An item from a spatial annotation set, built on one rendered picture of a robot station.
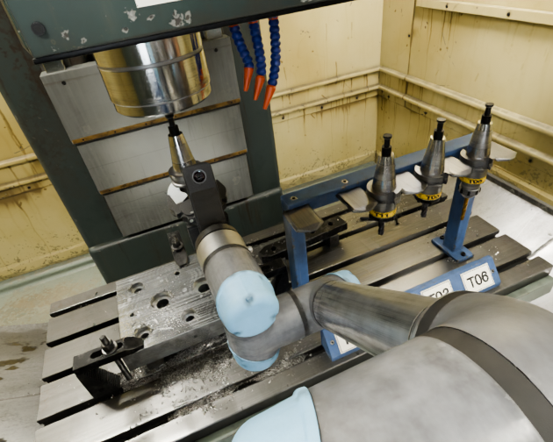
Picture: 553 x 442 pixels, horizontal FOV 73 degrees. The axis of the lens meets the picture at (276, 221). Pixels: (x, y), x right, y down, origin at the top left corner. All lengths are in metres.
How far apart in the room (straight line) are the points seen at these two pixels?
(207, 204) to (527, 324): 0.46
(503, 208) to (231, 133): 0.91
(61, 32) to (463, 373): 0.42
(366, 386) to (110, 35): 0.38
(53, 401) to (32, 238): 0.93
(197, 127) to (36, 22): 0.77
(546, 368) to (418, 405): 0.06
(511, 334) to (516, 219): 1.17
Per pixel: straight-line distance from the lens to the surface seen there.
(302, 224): 0.64
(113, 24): 0.44
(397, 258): 1.05
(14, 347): 1.48
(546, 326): 0.25
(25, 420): 1.31
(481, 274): 0.99
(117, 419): 0.89
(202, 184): 0.59
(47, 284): 1.83
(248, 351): 0.57
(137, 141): 1.15
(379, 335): 0.38
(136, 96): 0.59
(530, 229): 1.37
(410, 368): 0.21
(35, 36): 0.44
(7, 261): 1.87
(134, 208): 1.25
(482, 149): 0.83
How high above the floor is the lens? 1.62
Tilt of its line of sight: 37 degrees down
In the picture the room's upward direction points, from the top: 8 degrees counter-clockwise
